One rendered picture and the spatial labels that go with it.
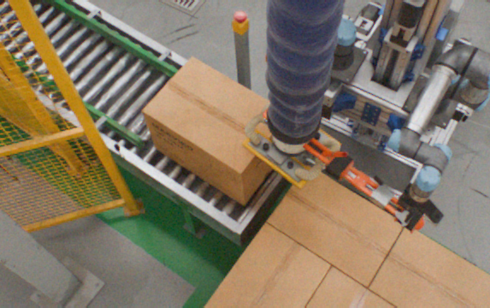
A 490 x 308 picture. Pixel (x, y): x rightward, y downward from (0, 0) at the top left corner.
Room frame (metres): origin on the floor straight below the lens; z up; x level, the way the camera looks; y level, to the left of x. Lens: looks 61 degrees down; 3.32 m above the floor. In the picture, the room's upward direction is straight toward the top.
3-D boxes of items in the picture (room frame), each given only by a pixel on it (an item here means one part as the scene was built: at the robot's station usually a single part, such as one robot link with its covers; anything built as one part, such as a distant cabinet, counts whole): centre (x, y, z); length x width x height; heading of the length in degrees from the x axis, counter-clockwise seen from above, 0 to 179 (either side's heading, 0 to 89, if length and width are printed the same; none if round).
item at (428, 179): (0.83, -0.56, 1.49); 0.09 x 0.08 x 0.11; 149
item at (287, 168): (1.13, -0.05, 1.08); 0.34 x 0.10 x 0.05; 49
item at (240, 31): (1.97, 0.14, 0.50); 0.07 x 0.07 x 1.00; 55
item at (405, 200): (0.83, -0.55, 1.33); 0.09 x 0.08 x 0.12; 49
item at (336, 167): (1.04, -0.30, 1.19); 0.10 x 0.08 x 0.06; 139
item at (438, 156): (0.92, -0.60, 1.48); 0.11 x 0.11 x 0.08; 59
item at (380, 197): (0.90, -0.46, 1.18); 0.07 x 0.07 x 0.04; 49
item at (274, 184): (1.23, -0.05, 0.58); 0.70 x 0.03 x 0.06; 145
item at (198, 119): (1.44, 0.25, 0.75); 0.60 x 0.40 x 0.40; 56
